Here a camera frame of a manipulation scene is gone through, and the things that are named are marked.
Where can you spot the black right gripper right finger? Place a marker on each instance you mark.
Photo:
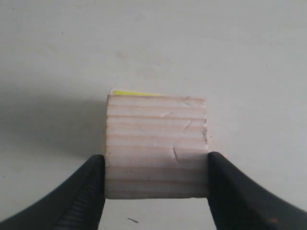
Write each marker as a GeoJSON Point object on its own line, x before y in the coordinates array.
{"type": "Point", "coordinates": [238, 203]}

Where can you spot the yellow cube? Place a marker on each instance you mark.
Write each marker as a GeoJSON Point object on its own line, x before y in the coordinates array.
{"type": "Point", "coordinates": [120, 92]}

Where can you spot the medium wooden cube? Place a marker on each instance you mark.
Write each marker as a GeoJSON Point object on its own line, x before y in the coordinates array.
{"type": "Point", "coordinates": [156, 147]}

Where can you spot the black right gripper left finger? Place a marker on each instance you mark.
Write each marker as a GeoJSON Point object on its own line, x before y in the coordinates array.
{"type": "Point", "coordinates": [77, 204]}

